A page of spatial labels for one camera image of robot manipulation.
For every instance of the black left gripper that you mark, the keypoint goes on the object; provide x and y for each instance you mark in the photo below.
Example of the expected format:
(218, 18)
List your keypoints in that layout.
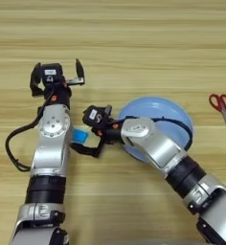
(59, 95)

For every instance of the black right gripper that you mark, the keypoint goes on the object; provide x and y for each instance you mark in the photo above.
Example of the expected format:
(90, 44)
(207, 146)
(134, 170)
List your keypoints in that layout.
(111, 129)

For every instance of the blue rectangular eraser block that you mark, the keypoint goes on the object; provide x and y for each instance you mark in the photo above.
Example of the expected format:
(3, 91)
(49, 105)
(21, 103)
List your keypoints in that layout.
(80, 136)

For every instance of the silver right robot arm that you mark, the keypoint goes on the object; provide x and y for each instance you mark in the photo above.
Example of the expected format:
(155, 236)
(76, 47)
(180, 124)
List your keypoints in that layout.
(156, 143)

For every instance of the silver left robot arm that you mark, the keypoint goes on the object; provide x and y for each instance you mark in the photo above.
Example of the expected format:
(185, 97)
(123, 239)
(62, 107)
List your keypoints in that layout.
(51, 150)

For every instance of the left gripper labelled black box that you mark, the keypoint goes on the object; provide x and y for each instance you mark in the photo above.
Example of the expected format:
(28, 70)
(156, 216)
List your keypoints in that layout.
(51, 72)

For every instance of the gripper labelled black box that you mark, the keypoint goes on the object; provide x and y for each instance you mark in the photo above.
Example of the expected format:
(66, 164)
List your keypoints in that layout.
(94, 115)
(51, 72)

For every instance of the right gripper labelled black box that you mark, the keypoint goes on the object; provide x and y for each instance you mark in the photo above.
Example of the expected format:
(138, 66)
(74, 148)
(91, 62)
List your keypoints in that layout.
(94, 115)

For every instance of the light blue round plate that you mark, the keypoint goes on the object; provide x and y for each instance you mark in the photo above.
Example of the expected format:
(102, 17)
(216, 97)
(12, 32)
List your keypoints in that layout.
(156, 108)

